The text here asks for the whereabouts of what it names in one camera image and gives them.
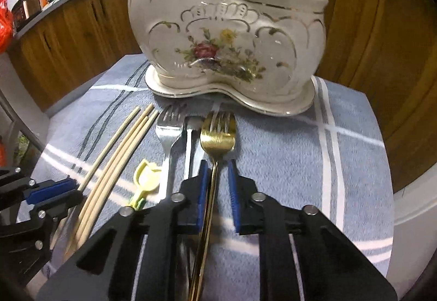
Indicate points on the red plastic bag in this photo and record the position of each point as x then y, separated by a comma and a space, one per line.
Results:
5, 24

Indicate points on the silver fork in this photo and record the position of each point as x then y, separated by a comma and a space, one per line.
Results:
169, 133

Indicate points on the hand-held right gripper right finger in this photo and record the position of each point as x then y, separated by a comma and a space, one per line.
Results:
234, 193

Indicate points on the yellow tulip spoon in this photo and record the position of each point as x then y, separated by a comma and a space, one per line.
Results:
146, 180

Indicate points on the blue-grey checked tablecloth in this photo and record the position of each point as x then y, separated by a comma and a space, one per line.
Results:
290, 157

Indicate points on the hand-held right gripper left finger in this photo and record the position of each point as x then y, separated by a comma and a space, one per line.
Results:
203, 186

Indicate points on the gold fork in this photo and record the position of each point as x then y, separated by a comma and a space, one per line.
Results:
216, 142

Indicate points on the polished steel utensil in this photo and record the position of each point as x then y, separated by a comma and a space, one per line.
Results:
191, 139

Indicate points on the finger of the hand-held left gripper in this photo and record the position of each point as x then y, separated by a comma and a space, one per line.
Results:
59, 205
49, 191

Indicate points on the white floral ceramic utensil holder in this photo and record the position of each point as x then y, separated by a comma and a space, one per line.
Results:
205, 14

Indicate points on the wooden base cabinet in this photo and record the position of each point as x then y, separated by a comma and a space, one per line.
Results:
75, 38
375, 48

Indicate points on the bamboo chopstick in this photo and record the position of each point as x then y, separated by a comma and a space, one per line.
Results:
138, 128
133, 151
112, 144
118, 168

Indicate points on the dark electric cooker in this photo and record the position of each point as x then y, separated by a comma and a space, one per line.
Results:
25, 4

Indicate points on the white gold-rimmed ceramic saucer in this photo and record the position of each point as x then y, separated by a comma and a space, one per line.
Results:
273, 106

